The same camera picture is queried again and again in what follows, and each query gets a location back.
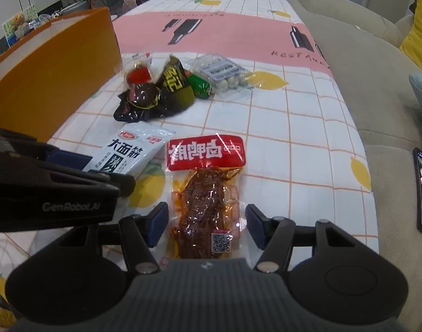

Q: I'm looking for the white gluten snack bag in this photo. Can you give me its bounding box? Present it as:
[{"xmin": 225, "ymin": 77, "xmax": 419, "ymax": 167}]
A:
[{"xmin": 83, "ymin": 121, "xmax": 176, "ymax": 178}]

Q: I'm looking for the red spicy meat pack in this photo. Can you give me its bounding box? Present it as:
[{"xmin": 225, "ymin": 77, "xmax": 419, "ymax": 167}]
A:
[{"xmin": 165, "ymin": 133, "xmax": 246, "ymax": 260}]

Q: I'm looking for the dark chocolate brown snack pack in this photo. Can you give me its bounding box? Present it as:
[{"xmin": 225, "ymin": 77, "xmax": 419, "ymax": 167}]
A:
[{"xmin": 113, "ymin": 82, "xmax": 160, "ymax": 123}]

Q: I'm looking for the black yellow snack bag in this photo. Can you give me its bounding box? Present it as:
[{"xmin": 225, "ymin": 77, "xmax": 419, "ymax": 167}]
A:
[{"xmin": 155, "ymin": 56, "xmax": 195, "ymax": 116}]

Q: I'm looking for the green sausage snack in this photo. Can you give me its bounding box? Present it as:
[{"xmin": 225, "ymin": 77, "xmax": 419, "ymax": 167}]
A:
[{"xmin": 185, "ymin": 71, "xmax": 214, "ymax": 99}]

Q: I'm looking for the white yogurt ball pack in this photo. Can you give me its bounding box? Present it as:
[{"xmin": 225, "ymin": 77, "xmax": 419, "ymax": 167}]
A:
[{"xmin": 185, "ymin": 54, "xmax": 256, "ymax": 97}]

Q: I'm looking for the small red label snack pack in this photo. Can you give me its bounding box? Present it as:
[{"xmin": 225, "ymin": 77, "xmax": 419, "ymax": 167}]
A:
[{"xmin": 122, "ymin": 53, "xmax": 152, "ymax": 88}]

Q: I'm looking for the lemon pattern tablecloth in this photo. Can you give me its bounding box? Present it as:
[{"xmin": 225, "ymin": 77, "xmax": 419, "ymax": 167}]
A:
[{"xmin": 46, "ymin": 0, "xmax": 379, "ymax": 250}]

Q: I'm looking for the orange cardboard box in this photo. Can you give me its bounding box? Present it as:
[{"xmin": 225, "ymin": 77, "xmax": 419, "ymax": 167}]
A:
[{"xmin": 0, "ymin": 7, "xmax": 122, "ymax": 142}]

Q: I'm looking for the teddy bear photo card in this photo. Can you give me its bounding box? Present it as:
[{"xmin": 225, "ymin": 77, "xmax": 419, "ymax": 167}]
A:
[{"xmin": 2, "ymin": 4, "xmax": 38, "ymax": 39}]

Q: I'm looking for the beige sofa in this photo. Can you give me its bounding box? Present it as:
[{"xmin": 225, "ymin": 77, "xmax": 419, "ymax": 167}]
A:
[{"xmin": 291, "ymin": 0, "xmax": 422, "ymax": 331}]

